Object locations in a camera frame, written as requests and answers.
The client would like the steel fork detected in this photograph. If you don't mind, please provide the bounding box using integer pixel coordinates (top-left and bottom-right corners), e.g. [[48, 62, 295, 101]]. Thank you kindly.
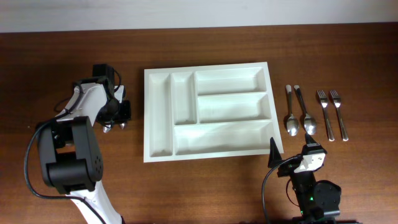
[[317, 90, 335, 141], [330, 90, 349, 141]]

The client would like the white plastic cutlery tray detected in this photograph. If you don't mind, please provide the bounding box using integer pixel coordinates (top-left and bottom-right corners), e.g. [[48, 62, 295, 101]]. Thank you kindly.
[[144, 62, 282, 162]]

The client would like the steel fork left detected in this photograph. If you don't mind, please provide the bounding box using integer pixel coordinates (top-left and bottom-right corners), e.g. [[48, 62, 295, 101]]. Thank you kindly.
[[317, 90, 335, 141]]

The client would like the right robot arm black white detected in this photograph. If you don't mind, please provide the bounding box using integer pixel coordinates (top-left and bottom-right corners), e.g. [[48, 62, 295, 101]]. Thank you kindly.
[[261, 134, 341, 223]]

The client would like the steel spoon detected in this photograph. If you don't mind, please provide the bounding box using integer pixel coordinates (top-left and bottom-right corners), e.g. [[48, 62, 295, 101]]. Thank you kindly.
[[294, 85, 317, 135], [285, 85, 299, 136]]

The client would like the steel fork right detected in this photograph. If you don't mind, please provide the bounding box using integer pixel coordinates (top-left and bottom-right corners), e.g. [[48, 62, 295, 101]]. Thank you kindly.
[[330, 90, 349, 141]]

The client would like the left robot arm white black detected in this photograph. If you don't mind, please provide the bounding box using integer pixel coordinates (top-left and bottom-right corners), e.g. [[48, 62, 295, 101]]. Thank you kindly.
[[35, 81, 131, 223]]

